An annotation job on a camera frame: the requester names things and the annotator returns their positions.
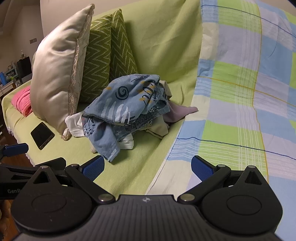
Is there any green covered sofa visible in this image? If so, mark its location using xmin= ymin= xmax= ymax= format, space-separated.
xmin=1 ymin=0 xmax=205 ymax=195

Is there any cream garment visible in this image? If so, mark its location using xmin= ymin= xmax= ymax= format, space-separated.
xmin=146 ymin=120 xmax=171 ymax=140

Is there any off-white garment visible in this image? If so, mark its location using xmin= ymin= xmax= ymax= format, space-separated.
xmin=158 ymin=80 xmax=173 ymax=102

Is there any blue spiral print garment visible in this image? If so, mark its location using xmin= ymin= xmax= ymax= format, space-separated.
xmin=84 ymin=74 xmax=168 ymax=127

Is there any white garment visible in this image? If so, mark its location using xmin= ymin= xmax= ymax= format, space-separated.
xmin=65 ymin=112 xmax=134 ymax=150

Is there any blue dotted print garment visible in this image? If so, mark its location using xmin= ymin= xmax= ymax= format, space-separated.
xmin=82 ymin=102 xmax=169 ymax=163

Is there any green zigzag pillow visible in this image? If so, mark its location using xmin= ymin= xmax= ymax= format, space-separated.
xmin=109 ymin=9 xmax=139 ymax=82
xmin=78 ymin=14 xmax=113 ymax=104

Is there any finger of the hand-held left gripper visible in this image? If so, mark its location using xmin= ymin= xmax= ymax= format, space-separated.
xmin=0 ymin=143 xmax=29 ymax=160
xmin=0 ymin=158 xmax=67 ymax=181

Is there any black cabinet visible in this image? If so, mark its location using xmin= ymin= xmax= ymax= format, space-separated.
xmin=17 ymin=57 xmax=32 ymax=84

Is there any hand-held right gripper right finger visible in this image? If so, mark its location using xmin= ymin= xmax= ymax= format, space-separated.
xmin=177 ymin=156 xmax=270 ymax=205

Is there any checked blanket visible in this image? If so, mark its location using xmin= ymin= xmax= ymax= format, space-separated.
xmin=144 ymin=0 xmax=296 ymax=234

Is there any lilac garment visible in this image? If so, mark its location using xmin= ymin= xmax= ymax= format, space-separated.
xmin=163 ymin=101 xmax=199 ymax=124

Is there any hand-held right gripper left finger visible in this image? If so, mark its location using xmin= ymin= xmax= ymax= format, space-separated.
xmin=27 ymin=155 xmax=115 ymax=205

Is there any black smartphone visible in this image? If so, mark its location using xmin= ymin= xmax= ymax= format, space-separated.
xmin=30 ymin=122 xmax=55 ymax=151

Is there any beige satin pillow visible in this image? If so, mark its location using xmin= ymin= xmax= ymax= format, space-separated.
xmin=30 ymin=3 xmax=96 ymax=141

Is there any pink cloth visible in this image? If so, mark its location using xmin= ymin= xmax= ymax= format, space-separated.
xmin=11 ymin=86 xmax=33 ymax=116

